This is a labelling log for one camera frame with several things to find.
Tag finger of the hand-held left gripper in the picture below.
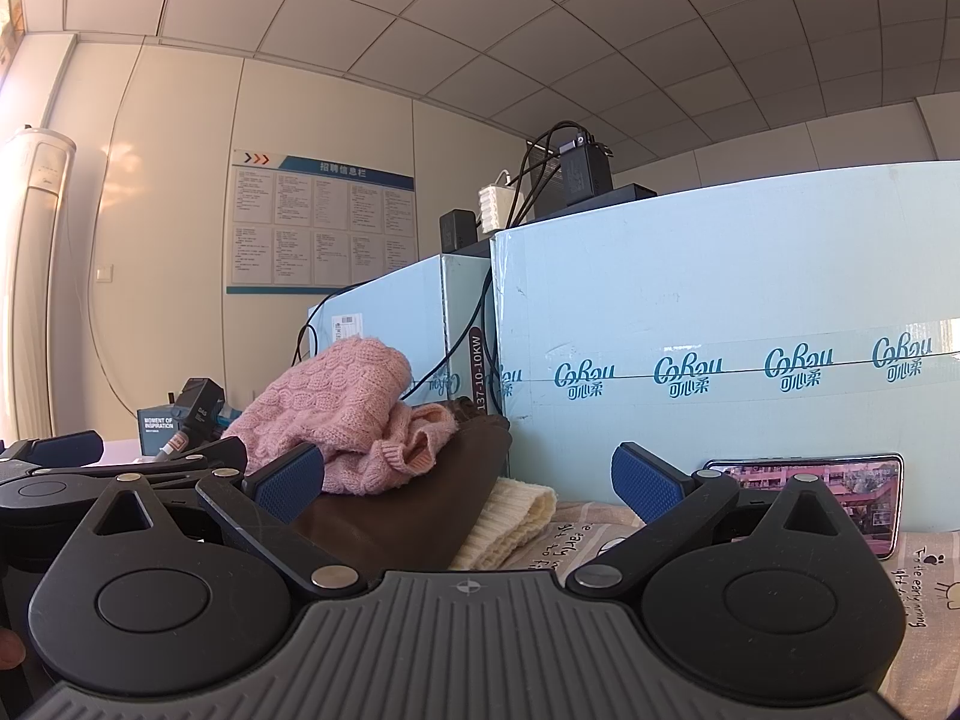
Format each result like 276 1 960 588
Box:
146 436 249 475
0 430 104 478

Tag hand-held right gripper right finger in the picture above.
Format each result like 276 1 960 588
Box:
566 441 863 599

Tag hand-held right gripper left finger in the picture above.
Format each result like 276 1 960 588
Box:
90 441 368 602

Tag black device with red label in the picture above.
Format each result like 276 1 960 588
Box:
160 374 227 461

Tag small black printed box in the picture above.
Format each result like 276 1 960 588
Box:
136 404 182 456

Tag pink knit sweater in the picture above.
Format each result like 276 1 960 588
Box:
221 337 461 498

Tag dark brown garment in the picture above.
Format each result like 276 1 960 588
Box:
289 403 515 572

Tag cream ribbed knit garment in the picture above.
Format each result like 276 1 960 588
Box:
448 475 558 573

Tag white standing air conditioner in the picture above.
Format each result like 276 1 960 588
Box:
0 125 79 445

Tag large light blue carton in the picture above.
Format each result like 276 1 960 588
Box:
489 160 960 542

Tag small light blue carton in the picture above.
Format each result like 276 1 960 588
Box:
305 253 497 422

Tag smartphone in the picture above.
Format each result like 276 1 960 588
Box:
703 452 905 560

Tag flat dark device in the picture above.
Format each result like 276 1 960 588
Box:
562 183 660 213

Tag small black adapter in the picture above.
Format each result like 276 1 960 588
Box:
439 208 482 255

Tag printed beige sheet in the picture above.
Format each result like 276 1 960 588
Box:
510 498 960 700

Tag large black power adapter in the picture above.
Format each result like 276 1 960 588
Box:
529 136 616 223

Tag white power strip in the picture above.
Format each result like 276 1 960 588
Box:
477 172 527 234

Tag thin wall pipe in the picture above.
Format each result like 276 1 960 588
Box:
85 281 153 412

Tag black cable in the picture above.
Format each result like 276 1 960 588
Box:
403 266 499 421
295 283 357 385

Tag wall notice board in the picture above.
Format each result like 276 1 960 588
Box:
226 148 419 296

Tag black power adapters with cables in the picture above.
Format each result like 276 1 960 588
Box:
506 120 597 230

